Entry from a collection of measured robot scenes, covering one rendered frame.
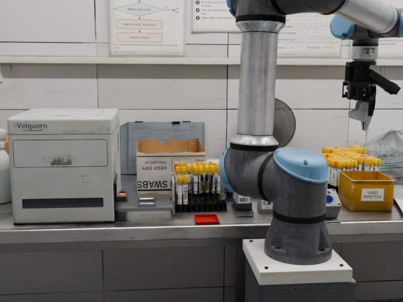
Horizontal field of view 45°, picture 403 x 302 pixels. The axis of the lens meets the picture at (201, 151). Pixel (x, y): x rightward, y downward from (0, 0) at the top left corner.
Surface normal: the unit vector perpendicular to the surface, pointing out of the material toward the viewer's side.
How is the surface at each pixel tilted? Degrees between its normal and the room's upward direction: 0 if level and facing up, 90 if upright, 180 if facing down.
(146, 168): 89
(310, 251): 71
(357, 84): 90
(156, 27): 94
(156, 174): 89
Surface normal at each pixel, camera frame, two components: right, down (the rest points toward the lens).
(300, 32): 0.07, 0.24
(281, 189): -0.73, 0.11
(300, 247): -0.14, -0.15
